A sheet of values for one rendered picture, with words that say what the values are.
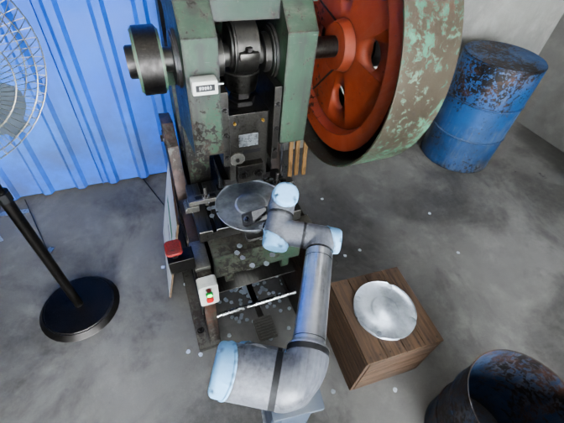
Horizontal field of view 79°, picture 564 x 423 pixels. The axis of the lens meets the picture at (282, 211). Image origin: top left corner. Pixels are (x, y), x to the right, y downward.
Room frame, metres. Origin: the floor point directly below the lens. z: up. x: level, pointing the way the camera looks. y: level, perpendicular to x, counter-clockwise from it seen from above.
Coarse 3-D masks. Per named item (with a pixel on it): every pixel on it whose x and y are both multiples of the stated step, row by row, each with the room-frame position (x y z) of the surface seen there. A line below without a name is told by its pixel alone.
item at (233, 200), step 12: (228, 192) 1.03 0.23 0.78; (240, 192) 1.04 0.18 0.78; (252, 192) 1.05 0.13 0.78; (264, 192) 1.06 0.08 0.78; (216, 204) 0.96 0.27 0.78; (228, 204) 0.96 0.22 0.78; (240, 204) 0.97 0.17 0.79; (252, 204) 0.97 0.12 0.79; (264, 204) 0.98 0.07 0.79; (228, 216) 0.90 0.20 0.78; (240, 216) 0.91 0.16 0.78; (240, 228) 0.84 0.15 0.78; (252, 228) 0.85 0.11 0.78
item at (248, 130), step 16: (256, 96) 1.14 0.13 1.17; (240, 112) 1.01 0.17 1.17; (256, 112) 1.03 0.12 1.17; (240, 128) 1.00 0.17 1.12; (256, 128) 1.03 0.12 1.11; (240, 144) 1.00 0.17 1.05; (256, 144) 1.03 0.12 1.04; (240, 160) 0.99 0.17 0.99; (256, 160) 1.02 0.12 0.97; (240, 176) 0.97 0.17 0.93; (256, 176) 1.00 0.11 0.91
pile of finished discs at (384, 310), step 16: (368, 288) 0.91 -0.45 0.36; (384, 288) 0.92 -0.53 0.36; (368, 304) 0.83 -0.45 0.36; (384, 304) 0.83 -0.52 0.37; (400, 304) 0.85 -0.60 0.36; (368, 320) 0.75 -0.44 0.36; (384, 320) 0.75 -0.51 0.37; (400, 320) 0.76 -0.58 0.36; (384, 336) 0.68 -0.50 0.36; (400, 336) 0.69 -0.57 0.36
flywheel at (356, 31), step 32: (352, 0) 1.24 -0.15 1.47; (384, 0) 1.10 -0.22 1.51; (320, 32) 1.46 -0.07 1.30; (352, 32) 1.20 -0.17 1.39; (384, 32) 1.06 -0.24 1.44; (320, 64) 1.37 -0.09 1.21; (352, 64) 1.17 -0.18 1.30; (384, 64) 1.03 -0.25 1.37; (320, 96) 1.34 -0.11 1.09; (352, 96) 1.14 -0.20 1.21; (384, 96) 0.94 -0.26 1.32; (320, 128) 1.23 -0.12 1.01; (352, 128) 1.09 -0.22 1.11
